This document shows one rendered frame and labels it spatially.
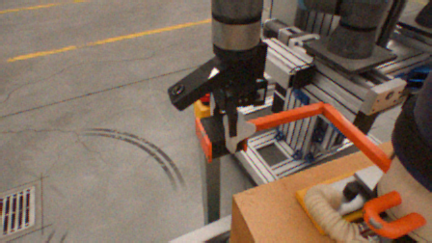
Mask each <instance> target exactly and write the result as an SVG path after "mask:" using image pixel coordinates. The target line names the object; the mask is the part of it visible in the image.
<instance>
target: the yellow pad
mask: <svg viewBox="0 0 432 243"><path fill-rule="evenodd" d="M373 165H375V164H372V165H368V166H366V167H362V168H360V169H359V170H363V169H365V168H367V167H372V166H373ZM359 170H355V171H353V172H349V173H347V174H345V175H340V176H336V177H334V178H332V179H328V180H326V181H324V182H320V183H318V184H328V185H330V186H331V187H334V189H336V190H337V191H338V192H339V194H340V196H341V203H340V206H338V207H337V208H336V209H335V211H336V213H337V214H339V217H342V220H343V219H345V222H350V223H351V224H352V223H356V222H360V221H361V220H362V219H363V213H362V211H363V206H364V204H365V203H367V202H368V201H370V196H371V195H370V194H369V193H368V192H367V191H366V190H365V189H364V188H363V186H362V185H361V184H360V182H358V180H357V179H355V177H354V176H353V174H354V173H355V172H357V171H359ZM316 185H317V184H314V185H313V186H316ZM310 188H312V186H311V187H307V188H305V189H301V190H299V191H298V192H296V193H295V197H296V199H297V200H298V202H299V203H300V205H301V206H303V208H304V209H305V212H307V214H308V216H309V217H310V219H311V220H312V222H313V223H314V224H315V226H316V227H317V229H318V231H320V234H321V235H323V236H325V235H327V234H325V230H323V229H321V228H320V226H318V225H317V222H315V221H314V220H313V218H312V217H311V215H310V214H309V213H308V210H307V209H306V208H305V202H304V197H305V195H306V194H307V192H308V189H310Z"/></svg>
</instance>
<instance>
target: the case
mask: <svg viewBox="0 0 432 243"><path fill-rule="evenodd" d="M377 147H378V148H380V149H381V150H382V151H383V152H384V153H385V154H387V155H388V156H389V154H391V152H392V140H390V141H389V142H385V143H383V144H381V145H377ZM372 164H374V163H373V162H372V161H371V160H370V159H369V158H368V157H367V156H366V155H365V154H364V153H362V152H361V151H359V152H355V153H353V154H349V155H347V156H345V157H341V158H339V159H335V160H333V161H330V162H327V163H325V164H322V165H318V166H316V167H312V168H309V169H307V170H304V171H303V172H298V173H296V174H294V175H288V176H285V177H283V178H280V179H276V180H274V181H272V182H267V183H266V184H262V185H260V186H258V187H254V188H252V189H248V190H246V191H244V192H240V193H237V194H233V195H232V211H231V222H230V243H337V242H336V240H335V239H330V235H329V234H327V235H325V236H323V235H321V234H320V231H318V229H317V227H316V226H315V224H314V223H313V222H312V220H311V218H310V217H309V216H308V214H307V212H305V209H304V208H303V206H301V205H300V203H299V202H298V200H297V199H296V197H295V193H296V192H298V191H299V190H301V189H305V188H307V187H311V186H313V185H314V184H318V183H320V182H324V181H326V180H328V179H332V178H334V177H336V176H341V175H345V174H347V173H349V172H353V171H355V170H359V169H360V168H362V167H366V166H368V165H372Z"/></svg>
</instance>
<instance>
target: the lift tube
mask: <svg viewBox="0 0 432 243"><path fill-rule="evenodd" d="M413 112H414V115H415V119H416V123H417V125H418V131H419V132H420V135H422V136H423V138H424V139H425V141H426V142H428V143H429V144H430V145H431V146H432V69H431V71H430V72H429V73H428V76H427V77H426V79H425V81H424V83H423V86H422V87H421V90H420V93H419V94H418V99H417V101H416V106H415V108H414V111H413ZM391 144H392V149H393V150H394V152H395V154H396V156H397V157H398V160H399V161H400V163H401V164H402V165H403V167H404V168H405V170H407V171H408V173H409V174H410V175H411V176H412V177H413V178H414V179H415V180H416V181H417V182H418V183H420V185H422V186H423V187H424V188H426V190H428V191H429V192H431V193H432V182H431V181H430V180H429V179H428V178H426V177H425V176H424V175H423V174H422V173H420V172H419V170H417V169H416V167H414V166H413V164H412V163H411V162H410V161H409V160H408V158H407V157H405V154H403V151H402V150H401V149H400V147H399V145H398V143H397V142H396V140H395V134H394V128H393V129H392V133H391Z"/></svg>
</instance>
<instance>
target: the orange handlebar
mask: <svg viewBox="0 0 432 243"><path fill-rule="evenodd" d="M320 114H322V115H324V116H325V117H326V118H327V119H328V120H329V121H330V122H332V123H333V124H334V125H335V127H337V129H339V130H340V132H342V134H343V135H345V137H347V138H348V139H349V140H350V141H351V142H353V144H354V145H355V146H356V147H358V149H359V150H360V151H361V152H362V153H364V154H365V155H366V156H367V157H368V158H369V159H370V160H371V161H372V162H373V163H374V164H375V165H376V166H377V167H378V168H379V169H380V170H382V171H383V172H384V173H385V174H386V173H387V171H388V170H389V169H390V166H391V162H392V159H388V155H387V154H385V153H384V152H383V151H382V150H381V149H380V148H378V147H377V146H376V145H375V144H374V143H373V142H371V141H370V140H369V139H368V138H367V137H366V136H365V135H364V134H363V132H361V131H360V130H359V129H358V128H357V127H355V125H354V124H352V123H351V122H350V121H349V120H347V119H346V118H345V117H344V116H343V115H342V114H341V113H340V112H338V110H336V109H335V108H334V107H333V106H332V105H330V104H324V103H323V102H317V103H314V104H309V105H306V106H303V107H298V108H295V109H292V110H287V111H284V112H280V113H277V114H274V115H268V116H266V117H260V118H257V119H254V120H249V121H246V122H251V123H253V124H254V125H255V126H256V132H258V131H260V130H262V129H267V128H270V127H275V126H278V125H280V124H285V123H288V122H295V121H297V120H302V119H304V118H307V117H312V116H315V115H320ZM401 203H402V200H401V197H400V195H399V193H398V192H396V191H394V190H393V191H392V192H389V193H387V194H386V195H382V196H380V197H377V198H375V199H373V200H370V201H368V202H366V203H365V204H364V206H363V211H362V213H363V219H364V220H365V222H366V224H367V225H368V226H369V227H370V228H371V229H372V230H373V231H374V232H376V233H377V234H380V235H381V236H383V237H388V238H395V237H400V236H401V235H403V234H406V233H408V232H411V231H412V230H415V229H418V228H421V227H422V226H423V225H426V220H425V219H424V218H423V216H421V215H420V214H418V213H416V212H412V213H411V214H408V215H406V216H404V217H400V218H399V219H398V220H394V221H393V222H384V221H383V220H382V219H380V217H379V216H378V213H380V212H383V211H385V210H386V209H390V208H391V207H395V206H396V205H399V204H401Z"/></svg>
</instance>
